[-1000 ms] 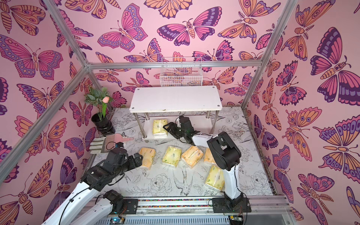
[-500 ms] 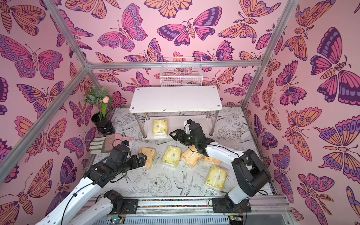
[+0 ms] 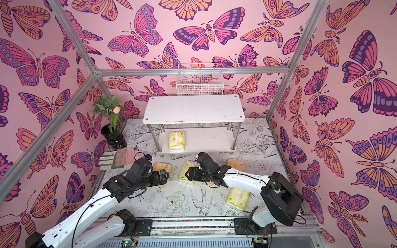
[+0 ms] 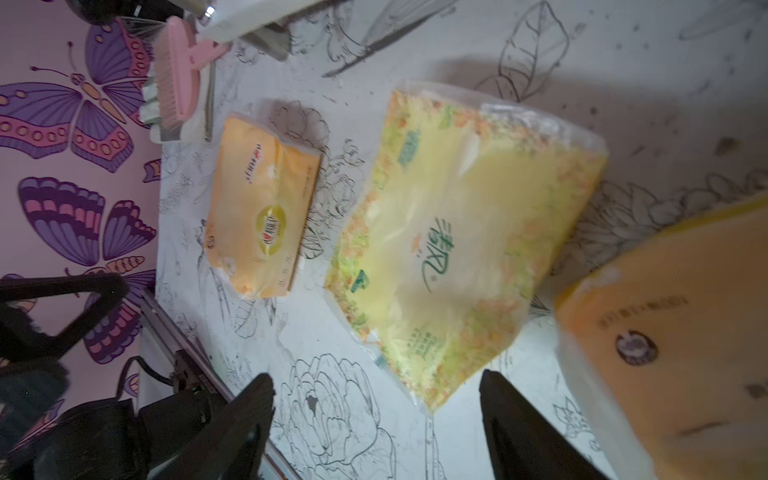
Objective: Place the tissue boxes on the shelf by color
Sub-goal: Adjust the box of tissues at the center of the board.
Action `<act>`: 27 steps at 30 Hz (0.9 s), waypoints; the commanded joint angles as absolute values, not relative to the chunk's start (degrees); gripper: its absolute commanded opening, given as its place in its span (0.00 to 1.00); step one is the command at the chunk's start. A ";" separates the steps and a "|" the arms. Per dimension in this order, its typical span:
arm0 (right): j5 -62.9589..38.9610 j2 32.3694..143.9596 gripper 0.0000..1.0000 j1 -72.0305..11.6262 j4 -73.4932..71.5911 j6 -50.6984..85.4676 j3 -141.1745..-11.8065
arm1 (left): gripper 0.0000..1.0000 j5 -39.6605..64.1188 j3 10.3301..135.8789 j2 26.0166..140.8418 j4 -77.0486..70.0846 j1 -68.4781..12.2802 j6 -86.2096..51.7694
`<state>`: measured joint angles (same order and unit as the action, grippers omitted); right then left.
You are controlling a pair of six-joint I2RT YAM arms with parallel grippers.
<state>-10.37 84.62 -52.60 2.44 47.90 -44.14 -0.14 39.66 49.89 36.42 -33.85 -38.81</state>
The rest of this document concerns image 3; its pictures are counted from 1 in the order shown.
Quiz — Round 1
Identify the black vase with artificial plant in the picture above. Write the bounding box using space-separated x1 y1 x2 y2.
94 96 127 150

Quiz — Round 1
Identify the orange tissue pack left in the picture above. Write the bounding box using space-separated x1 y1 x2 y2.
154 162 172 187

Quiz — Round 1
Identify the orange tissue pack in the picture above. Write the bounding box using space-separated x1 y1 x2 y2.
227 159 246 172
207 161 223 186
154 162 172 187

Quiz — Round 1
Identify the pink dust brush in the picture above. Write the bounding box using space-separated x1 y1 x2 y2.
98 147 147 170

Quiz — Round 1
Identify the orange tissue pack right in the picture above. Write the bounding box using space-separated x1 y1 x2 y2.
227 159 246 172

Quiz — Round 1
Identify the yellow green tissue pack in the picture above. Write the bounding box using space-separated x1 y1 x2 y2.
226 188 250 211
178 160 196 185
168 131 186 152

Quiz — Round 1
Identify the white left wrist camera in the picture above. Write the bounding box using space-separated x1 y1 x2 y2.
143 154 155 163

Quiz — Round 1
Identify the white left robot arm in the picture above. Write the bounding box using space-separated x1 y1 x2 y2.
25 157 170 248

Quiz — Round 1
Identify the white wire basket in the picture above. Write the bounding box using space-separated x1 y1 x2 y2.
174 62 224 96

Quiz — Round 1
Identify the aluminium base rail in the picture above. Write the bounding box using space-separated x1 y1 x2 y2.
61 215 326 248

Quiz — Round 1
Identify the white two-tier shelf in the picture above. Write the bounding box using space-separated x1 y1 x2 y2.
143 95 245 156

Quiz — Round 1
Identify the orange tissue pack middle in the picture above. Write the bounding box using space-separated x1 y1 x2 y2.
207 161 223 186

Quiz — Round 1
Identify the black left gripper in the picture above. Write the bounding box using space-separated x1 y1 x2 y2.
136 168 171 191

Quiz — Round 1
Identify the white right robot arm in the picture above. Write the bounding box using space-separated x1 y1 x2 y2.
185 152 304 227

